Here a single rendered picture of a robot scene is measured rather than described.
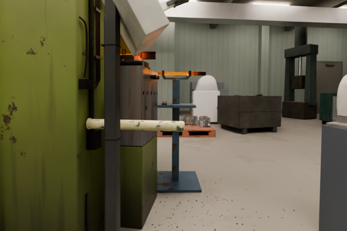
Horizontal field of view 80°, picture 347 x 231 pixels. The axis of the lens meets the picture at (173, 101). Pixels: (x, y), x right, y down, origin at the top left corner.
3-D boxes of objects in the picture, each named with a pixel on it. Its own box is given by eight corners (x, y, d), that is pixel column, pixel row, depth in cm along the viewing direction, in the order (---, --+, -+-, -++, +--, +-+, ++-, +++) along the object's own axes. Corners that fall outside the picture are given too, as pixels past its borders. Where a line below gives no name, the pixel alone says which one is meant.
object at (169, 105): (190, 105, 199) (190, 103, 198) (195, 108, 159) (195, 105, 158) (159, 104, 198) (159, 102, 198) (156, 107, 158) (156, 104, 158)
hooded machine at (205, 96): (215, 121, 587) (215, 77, 583) (220, 124, 530) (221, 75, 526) (189, 121, 583) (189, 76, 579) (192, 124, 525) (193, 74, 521)
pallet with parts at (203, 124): (207, 129, 447) (207, 115, 446) (217, 137, 370) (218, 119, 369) (155, 130, 439) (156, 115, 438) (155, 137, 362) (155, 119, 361)
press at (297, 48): (297, 119, 641) (299, 19, 632) (278, 116, 740) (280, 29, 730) (321, 119, 649) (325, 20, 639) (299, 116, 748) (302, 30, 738)
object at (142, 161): (157, 196, 154) (157, 133, 152) (142, 229, 116) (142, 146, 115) (86, 191, 162) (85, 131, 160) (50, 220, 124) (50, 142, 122)
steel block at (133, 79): (157, 133, 152) (157, 72, 151) (142, 146, 115) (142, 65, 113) (85, 131, 160) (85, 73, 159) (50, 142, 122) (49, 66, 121)
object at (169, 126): (185, 131, 92) (185, 119, 92) (183, 133, 87) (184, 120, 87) (92, 128, 99) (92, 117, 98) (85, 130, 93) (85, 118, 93)
